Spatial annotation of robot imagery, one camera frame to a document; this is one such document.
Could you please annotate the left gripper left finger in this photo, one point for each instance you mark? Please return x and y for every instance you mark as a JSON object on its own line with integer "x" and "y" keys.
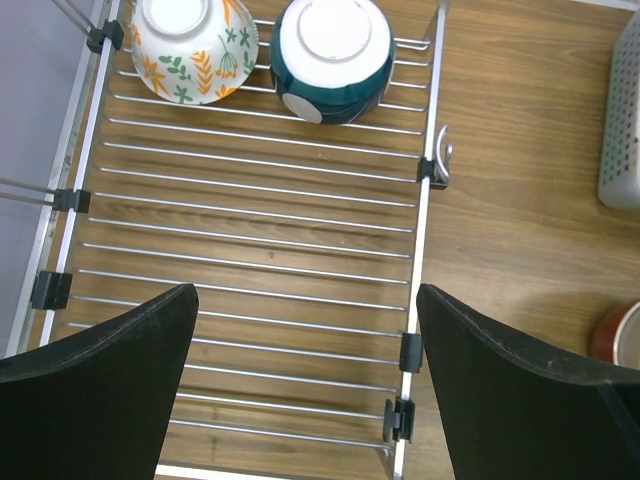
{"x": 97, "y": 404}

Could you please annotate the white plastic laundry basket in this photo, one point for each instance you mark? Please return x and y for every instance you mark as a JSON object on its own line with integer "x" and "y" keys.
{"x": 618, "y": 180}

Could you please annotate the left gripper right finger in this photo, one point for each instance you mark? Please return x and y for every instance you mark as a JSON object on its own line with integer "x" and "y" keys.
{"x": 515, "y": 407}

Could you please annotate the red glossy bowl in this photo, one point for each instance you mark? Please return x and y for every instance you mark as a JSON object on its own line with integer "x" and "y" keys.
{"x": 615, "y": 339}

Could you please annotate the white floral bowl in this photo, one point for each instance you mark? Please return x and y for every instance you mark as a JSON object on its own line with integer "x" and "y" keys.
{"x": 193, "y": 52}

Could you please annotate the teal white bowl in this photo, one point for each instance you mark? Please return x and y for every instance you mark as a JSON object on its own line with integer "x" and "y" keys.
{"x": 331, "y": 62}

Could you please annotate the metal wire dish rack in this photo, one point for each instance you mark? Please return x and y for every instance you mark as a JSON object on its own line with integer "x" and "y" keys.
{"x": 305, "y": 243}

